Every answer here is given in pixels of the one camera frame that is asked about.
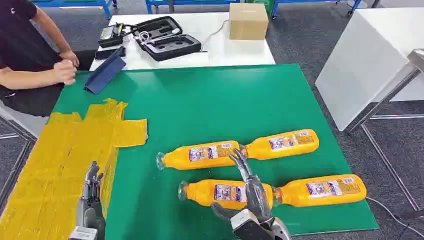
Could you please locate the large white table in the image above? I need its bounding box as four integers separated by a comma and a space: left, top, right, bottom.
314, 6, 424, 133

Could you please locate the thin white cable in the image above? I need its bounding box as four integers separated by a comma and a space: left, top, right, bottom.
200, 19, 230, 51

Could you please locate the orange drink bottle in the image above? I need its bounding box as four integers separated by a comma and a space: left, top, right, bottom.
156, 140, 248, 171
244, 129, 320, 161
177, 179, 275, 211
272, 174, 368, 209

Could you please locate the floor cable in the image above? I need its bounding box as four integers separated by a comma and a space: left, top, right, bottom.
365, 196, 424, 239

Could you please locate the steel table frame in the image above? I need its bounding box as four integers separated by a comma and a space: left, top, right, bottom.
0, 107, 38, 208
343, 48, 424, 213

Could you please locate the cardboard box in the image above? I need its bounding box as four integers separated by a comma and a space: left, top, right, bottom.
228, 2, 270, 42

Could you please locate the green crate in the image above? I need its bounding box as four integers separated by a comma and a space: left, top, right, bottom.
246, 0, 276, 15

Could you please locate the blue folding stand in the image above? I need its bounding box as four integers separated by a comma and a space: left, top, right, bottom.
84, 46, 128, 96

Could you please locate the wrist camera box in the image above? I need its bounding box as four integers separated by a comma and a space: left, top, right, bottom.
230, 208, 276, 240
68, 226, 99, 240

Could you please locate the person's right hand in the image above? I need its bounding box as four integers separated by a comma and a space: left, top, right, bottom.
52, 59, 78, 86

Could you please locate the blue cart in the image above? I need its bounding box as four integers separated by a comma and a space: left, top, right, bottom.
31, 0, 119, 20
269, 0, 364, 19
145, 0, 247, 14

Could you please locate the person's left hand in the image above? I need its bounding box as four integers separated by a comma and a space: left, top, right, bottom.
58, 49, 81, 69

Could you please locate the black phone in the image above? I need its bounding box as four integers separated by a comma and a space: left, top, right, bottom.
94, 46, 127, 62

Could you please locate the black device with cables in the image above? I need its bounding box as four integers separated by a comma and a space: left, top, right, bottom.
97, 22, 134, 49

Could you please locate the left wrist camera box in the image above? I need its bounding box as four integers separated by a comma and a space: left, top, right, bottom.
68, 226, 99, 240

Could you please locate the green mat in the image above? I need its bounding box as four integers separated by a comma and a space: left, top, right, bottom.
52, 63, 380, 240

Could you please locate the white cable in case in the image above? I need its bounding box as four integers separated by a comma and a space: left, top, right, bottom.
135, 27, 182, 46

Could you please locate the open black foam case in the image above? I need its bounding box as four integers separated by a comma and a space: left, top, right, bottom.
131, 15, 203, 63

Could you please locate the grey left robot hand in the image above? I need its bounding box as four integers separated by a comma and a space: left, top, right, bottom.
75, 161, 107, 240

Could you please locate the yellow sheet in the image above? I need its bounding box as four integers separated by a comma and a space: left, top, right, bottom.
0, 98, 149, 240

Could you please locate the person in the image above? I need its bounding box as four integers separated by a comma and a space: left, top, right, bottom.
0, 0, 97, 118

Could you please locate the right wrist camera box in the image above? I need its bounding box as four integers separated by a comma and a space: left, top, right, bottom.
230, 208, 276, 240

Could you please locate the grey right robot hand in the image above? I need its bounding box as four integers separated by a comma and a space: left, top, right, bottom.
210, 148, 276, 224

